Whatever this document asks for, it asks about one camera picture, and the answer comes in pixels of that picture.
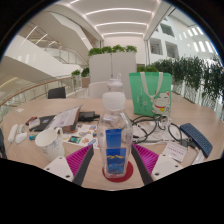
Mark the green cat-print tote bag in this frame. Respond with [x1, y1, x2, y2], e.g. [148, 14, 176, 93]
[128, 71, 173, 118]

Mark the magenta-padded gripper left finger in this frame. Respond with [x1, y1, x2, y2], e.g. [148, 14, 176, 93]
[43, 144, 95, 187]

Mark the colourful sticker sheet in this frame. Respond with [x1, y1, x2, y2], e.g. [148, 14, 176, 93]
[63, 123, 100, 149]

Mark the group of ceiling light strips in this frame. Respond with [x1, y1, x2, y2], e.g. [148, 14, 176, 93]
[68, 0, 154, 38]

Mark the white printed card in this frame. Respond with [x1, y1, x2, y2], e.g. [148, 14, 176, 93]
[162, 142, 188, 163]

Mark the white computer mouse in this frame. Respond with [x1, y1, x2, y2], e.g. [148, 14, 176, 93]
[14, 132, 28, 145]

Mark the white cabinet with plants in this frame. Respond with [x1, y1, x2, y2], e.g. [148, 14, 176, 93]
[87, 44, 138, 99]

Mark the glass balcony railing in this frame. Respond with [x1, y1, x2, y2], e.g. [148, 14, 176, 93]
[0, 75, 76, 114]

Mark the small white packet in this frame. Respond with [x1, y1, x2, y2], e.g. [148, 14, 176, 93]
[192, 149, 205, 165]

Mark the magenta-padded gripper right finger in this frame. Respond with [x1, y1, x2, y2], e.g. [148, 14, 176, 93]
[130, 143, 184, 186]

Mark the black notebook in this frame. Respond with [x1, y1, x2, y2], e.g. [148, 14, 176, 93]
[31, 114, 58, 133]

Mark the white mug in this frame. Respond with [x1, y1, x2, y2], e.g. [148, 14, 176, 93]
[34, 127, 66, 163]

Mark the black tangled cable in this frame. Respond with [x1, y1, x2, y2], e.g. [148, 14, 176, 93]
[130, 114, 188, 144]

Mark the small black box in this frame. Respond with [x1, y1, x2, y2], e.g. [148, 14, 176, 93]
[78, 111, 101, 123]

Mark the flat round red coaster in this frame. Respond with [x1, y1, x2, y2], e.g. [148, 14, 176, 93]
[101, 160, 134, 183]

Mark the row of green hedge plants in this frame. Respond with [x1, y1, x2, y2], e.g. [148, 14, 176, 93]
[151, 54, 224, 118]

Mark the red and black phone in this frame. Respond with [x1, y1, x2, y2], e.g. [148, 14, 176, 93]
[25, 115, 38, 126]

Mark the white power strip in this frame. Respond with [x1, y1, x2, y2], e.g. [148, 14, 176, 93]
[7, 123, 19, 144]

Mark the small planter with plants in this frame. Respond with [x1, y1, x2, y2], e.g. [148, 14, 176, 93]
[70, 67, 91, 89]

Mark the clear spray bottle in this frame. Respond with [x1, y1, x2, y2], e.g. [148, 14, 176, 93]
[106, 73, 124, 94]

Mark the low planter with green plants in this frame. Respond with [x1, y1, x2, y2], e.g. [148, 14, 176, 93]
[136, 64, 159, 73]

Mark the black office chair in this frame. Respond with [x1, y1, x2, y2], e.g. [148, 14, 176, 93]
[47, 86, 67, 100]

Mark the clear blue-labelled water bottle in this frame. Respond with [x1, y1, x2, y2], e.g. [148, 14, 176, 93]
[97, 92, 134, 179]

